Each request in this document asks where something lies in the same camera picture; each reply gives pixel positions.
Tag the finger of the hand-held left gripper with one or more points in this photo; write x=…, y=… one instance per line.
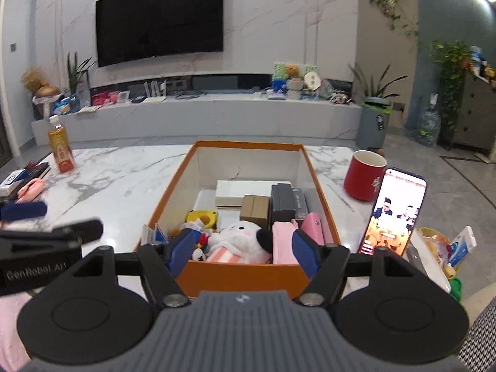
x=83, y=230
x=23, y=210

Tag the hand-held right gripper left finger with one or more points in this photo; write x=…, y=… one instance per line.
x=182, y=250

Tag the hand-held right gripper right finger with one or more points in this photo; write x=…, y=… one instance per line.
x=306, y=250

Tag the brown bear plush sailor outfit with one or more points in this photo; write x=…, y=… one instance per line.
x=193, y=240

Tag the pink cylindrical case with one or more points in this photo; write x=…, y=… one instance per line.
x=312, y=228

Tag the small pink backpack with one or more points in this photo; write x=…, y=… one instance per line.
x=283, y=240

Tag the white packet blue label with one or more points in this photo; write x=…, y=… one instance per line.
x=155, y=234

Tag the yellow tape measure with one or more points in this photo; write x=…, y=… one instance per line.
x=201, y=217

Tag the brown patterned box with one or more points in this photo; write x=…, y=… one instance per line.
x=301, y=201

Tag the dark grey box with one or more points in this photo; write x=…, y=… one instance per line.
x=283, y=201

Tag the white black-eared dog plush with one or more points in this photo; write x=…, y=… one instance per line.
x=240, y=236

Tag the orange cardboard box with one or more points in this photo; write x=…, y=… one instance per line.
x=240, y=279

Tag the small gold box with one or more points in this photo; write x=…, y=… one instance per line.
x=254, y=211

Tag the long white box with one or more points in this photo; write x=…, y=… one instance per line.
x=240, y=193

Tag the pink selfie stick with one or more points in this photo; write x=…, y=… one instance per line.
x=33, y=190

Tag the blue and white box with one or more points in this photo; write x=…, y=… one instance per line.
x=11, y=182

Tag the orange drink bottle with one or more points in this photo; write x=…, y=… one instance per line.
x=62, y=147

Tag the red cup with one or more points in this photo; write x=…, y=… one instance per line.
x=362, y=178

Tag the smartphone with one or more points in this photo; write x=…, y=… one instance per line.
x=393, y=213

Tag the snack packets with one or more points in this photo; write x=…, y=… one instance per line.
x=68, y=104

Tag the white snack tray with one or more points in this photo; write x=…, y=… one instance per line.
x=422, y=263

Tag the dried flower bunch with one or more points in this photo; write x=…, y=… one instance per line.
x=33, y=79

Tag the pink red toys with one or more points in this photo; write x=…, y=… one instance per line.
x=104, y=99

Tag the grey trash bin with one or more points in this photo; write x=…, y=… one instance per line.
x=372, y=128

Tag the marble tv console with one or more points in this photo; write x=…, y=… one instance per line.
x=232, y=120

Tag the small white clock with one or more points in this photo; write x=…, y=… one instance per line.
x=124, y=97

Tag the tall leafy potted plant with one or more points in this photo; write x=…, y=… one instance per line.
x=75, y=73

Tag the white router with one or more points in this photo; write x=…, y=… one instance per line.
x=155, y=96

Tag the green object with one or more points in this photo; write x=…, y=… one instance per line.
x=456, y=290

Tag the white hand fan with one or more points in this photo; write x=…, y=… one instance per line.
x=312, y=79

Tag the long-leaf potted plant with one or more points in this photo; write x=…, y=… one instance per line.
x=374, y=89

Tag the large water jug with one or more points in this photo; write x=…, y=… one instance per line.
x=429, y=124

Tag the small teddy bear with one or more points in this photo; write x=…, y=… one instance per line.
x=292, y=70

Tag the houndstooth fabric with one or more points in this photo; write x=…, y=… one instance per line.
x=480, y=341

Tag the grey drawer cabinet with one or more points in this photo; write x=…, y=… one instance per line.
x=476, y=116

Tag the black television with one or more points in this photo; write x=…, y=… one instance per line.
x=159, y=23

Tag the bushy green potted plant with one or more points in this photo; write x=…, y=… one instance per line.
x=451, y=62

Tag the hanging vine plant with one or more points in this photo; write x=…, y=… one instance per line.
x=391, y=6

